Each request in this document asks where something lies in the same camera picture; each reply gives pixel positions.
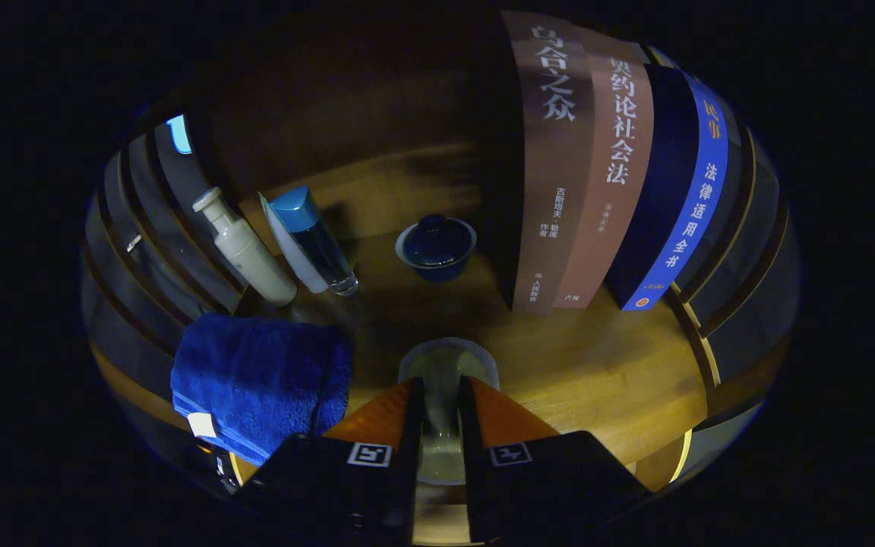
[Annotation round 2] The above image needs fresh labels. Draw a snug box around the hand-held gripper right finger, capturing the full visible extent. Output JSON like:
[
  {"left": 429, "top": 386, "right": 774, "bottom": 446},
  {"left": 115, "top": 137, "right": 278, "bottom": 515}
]
[{"left": 456, "top": 376, "right": 651, "bottom": 544}]

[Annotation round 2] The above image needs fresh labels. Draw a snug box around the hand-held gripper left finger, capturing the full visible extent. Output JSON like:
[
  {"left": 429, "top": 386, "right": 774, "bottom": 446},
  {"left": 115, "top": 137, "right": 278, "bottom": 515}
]
[{"left": 236, "top": 378, "right": 425, "bottom": 547}]

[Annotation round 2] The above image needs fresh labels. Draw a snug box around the yellow brush with white pad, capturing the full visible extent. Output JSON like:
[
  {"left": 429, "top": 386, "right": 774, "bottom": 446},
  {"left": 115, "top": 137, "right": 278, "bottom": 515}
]
[{"left": 398, "top": 337, "right": 501, "bottom": 487}]

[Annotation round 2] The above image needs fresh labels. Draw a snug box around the wooden countertop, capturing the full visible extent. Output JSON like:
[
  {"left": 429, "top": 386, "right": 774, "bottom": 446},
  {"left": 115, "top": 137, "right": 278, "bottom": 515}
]
[{"left": 92, "top": 228, "right": 712, "bottom": 544}]

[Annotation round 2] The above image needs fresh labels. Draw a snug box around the wooden cabinet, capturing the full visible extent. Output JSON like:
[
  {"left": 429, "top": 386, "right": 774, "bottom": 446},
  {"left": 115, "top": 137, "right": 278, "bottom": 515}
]
[{"left": 81, "top": 8, "right": 799, "bottom": 544}]

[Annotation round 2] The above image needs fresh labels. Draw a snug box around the folded blue towel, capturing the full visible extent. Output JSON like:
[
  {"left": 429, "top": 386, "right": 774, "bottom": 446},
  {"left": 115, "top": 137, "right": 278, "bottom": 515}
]
[{"left": 170, "top": 313, "right": 353, "bottom": 466}]

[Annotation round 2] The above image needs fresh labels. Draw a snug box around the blue lidded teacup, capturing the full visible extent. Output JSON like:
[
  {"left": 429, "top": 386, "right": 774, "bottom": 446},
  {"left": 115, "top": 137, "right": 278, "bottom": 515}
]
[{"left": 396, "top": 214, "right": 478, "bottom": 283}]

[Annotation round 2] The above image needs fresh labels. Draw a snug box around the white green tube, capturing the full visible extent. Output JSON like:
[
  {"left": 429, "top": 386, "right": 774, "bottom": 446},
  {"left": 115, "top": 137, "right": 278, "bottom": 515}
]
[{"left": 258, "top": 192, "right": 330, "bottom": 295}]

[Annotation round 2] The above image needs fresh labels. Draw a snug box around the teal capped bottle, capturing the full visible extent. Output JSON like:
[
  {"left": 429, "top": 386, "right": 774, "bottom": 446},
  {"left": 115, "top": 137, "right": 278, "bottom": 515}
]
[{"left": 269, "top": 186, "right": 359, "bottom": 297}]

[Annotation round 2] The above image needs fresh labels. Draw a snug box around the white pump bottle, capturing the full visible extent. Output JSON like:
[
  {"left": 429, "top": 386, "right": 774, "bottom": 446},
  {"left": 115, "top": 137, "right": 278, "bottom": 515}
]
[{"left": 192, "top": 187, "right": 298, "bottom": 307}]

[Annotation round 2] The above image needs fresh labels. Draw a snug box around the dark brown book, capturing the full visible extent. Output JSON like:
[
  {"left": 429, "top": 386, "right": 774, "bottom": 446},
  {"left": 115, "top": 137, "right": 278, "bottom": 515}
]
[{"left": 500, "top": 11, "right": 596, "bottom": 315}]

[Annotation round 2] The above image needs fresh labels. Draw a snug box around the reddish brown book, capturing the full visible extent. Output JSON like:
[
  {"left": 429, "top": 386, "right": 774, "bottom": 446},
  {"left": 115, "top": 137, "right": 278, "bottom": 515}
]
[{"left": 551, "top": 29, "right": 655, "bottom": 310}]

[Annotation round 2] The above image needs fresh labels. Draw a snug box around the blue book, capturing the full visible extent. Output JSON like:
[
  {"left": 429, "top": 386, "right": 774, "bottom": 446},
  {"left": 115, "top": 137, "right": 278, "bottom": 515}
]
[{"left": 606, "top": 65, "right": 730, "bottom": 312}]

